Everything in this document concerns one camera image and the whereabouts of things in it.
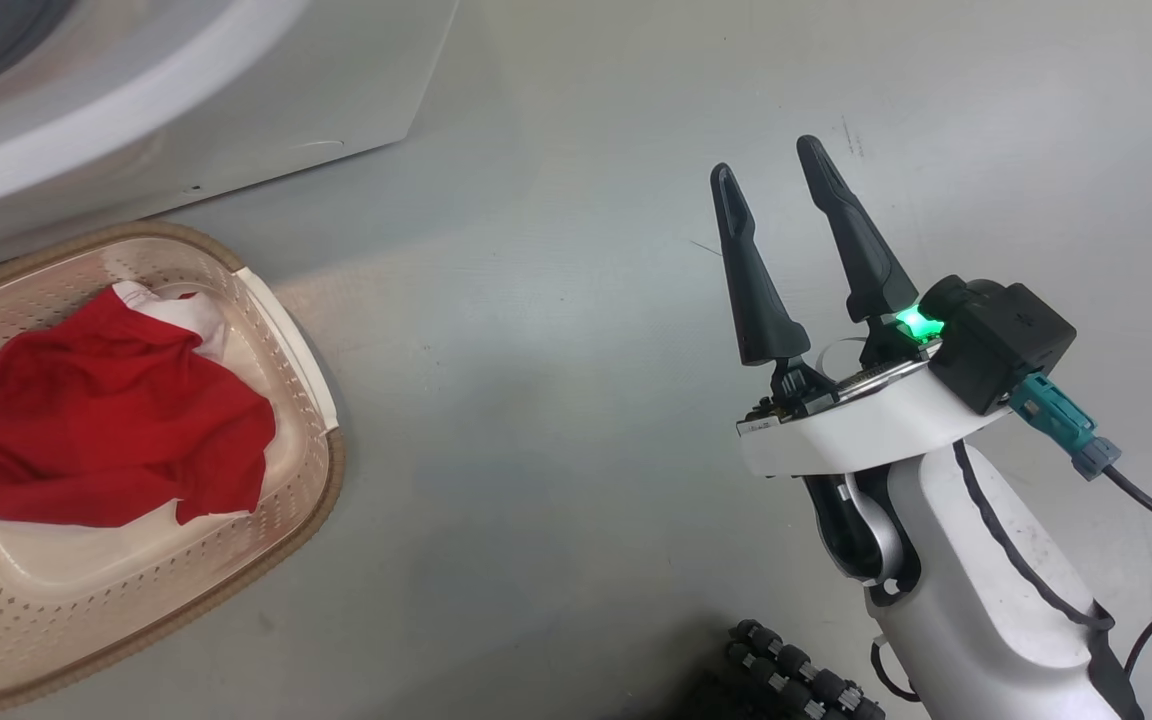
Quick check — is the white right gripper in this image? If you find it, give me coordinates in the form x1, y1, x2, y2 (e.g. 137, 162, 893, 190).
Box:
709, 134, 1012, 479

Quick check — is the red and white garment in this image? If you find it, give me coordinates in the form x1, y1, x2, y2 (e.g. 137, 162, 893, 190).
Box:
0, 281, 278, 529

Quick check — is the white washing machine body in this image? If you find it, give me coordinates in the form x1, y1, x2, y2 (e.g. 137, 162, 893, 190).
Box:
0, 0, 462, 286

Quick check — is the cream perforated laundry basket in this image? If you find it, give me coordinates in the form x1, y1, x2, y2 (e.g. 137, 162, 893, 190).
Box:
0, 221, 346, 713

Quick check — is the black roller base wheel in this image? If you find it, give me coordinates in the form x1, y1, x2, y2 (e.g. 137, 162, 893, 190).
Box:
726, 618, 887, 720

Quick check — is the teal cable connector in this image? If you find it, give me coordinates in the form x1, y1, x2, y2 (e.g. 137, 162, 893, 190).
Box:
1009, 372, 1123, 483

